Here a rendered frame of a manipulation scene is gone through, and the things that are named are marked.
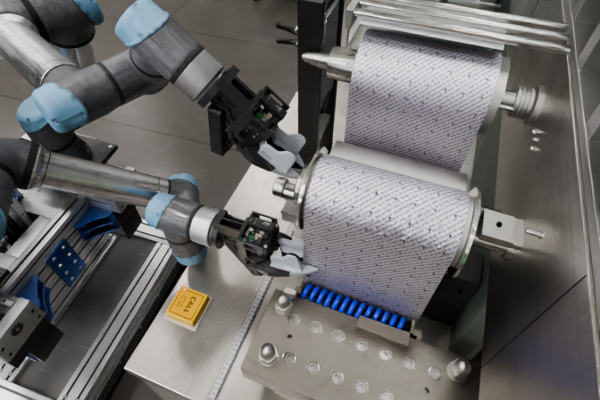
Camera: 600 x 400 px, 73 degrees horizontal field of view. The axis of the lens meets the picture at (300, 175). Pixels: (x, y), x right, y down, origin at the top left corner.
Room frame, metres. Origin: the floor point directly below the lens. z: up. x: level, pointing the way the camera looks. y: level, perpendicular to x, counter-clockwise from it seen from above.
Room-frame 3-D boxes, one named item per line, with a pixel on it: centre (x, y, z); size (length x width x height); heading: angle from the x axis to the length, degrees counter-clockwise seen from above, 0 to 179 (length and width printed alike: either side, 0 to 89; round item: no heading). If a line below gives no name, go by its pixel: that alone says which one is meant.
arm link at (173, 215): (0.48, 0.25, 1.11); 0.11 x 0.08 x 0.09; 69
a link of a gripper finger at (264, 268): (0.38, 0.06, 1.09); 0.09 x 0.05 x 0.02; 68
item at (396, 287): (0.34, -0.12, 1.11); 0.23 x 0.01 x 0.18; 69
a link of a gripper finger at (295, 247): (0.40, 0.00, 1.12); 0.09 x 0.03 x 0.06; 70
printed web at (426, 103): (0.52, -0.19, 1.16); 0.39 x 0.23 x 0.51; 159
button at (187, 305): (0.38, 0.25, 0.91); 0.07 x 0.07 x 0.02; 69
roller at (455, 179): (0.51, -0.18, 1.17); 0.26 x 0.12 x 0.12; 69
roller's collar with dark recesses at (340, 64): (0.68, -0.09, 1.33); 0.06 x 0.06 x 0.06; 69
